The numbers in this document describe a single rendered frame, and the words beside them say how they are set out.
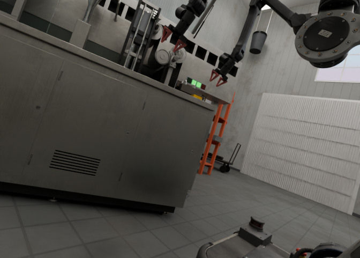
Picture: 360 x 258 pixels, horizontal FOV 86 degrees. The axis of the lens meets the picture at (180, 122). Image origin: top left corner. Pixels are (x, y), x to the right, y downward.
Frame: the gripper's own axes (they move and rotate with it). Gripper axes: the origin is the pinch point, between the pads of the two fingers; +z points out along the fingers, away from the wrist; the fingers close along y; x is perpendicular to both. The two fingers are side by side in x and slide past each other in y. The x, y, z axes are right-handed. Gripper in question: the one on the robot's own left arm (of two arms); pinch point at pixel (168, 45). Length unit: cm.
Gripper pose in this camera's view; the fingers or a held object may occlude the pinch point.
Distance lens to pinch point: 113.1
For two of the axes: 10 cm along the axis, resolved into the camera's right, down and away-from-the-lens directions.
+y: -6.2, -2.5, -7.4
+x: 4.8, 6.3, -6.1
